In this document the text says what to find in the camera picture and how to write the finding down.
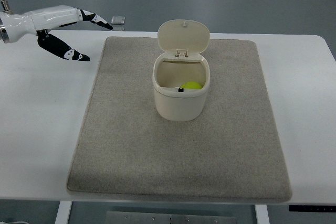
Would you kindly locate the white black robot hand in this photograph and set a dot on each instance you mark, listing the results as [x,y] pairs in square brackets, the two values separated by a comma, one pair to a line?
[41,21]

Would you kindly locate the yellow tennis ball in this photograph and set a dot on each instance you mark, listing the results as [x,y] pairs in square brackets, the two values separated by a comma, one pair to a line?
[190,85]

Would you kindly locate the floor socket plate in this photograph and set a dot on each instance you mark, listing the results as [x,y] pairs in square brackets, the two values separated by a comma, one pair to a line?
[118,20]

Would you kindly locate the cream lidded bin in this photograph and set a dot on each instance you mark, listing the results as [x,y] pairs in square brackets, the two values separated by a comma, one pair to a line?
[183,42]

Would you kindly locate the white table leg left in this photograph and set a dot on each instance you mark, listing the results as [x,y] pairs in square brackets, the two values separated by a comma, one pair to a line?
[63,212]

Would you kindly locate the white table leg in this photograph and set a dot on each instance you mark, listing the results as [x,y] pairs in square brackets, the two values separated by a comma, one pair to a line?
[262,216]
[63,212]

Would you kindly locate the grey felt mat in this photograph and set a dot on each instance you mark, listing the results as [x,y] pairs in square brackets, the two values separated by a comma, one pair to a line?
[230,152]

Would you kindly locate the white table leg right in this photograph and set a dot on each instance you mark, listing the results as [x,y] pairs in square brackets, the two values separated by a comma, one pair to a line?
[262,216]

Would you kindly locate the black desk control panel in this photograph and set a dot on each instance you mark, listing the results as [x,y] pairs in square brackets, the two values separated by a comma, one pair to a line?
[312,208]

